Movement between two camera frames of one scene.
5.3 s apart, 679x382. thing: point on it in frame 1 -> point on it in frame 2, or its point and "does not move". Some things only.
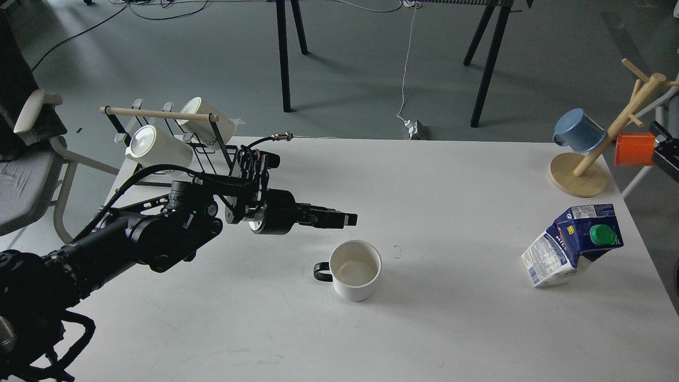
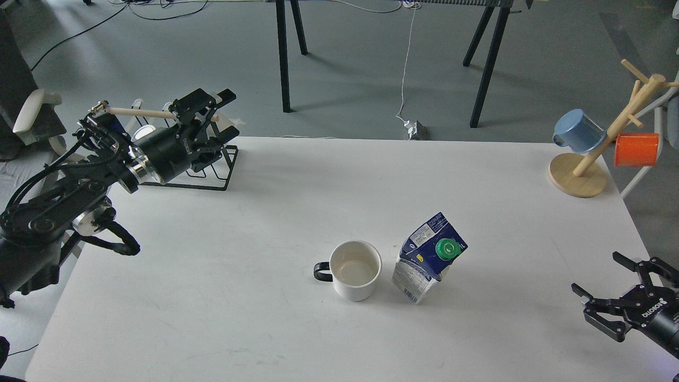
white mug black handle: (355, 266) does not move
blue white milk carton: (578, 236) -> (424, 257)
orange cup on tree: (635, 148) does not move
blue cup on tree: (575, 129) does not move
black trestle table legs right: (486, 16) does not move
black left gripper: (272, 211) -> (170, 150)
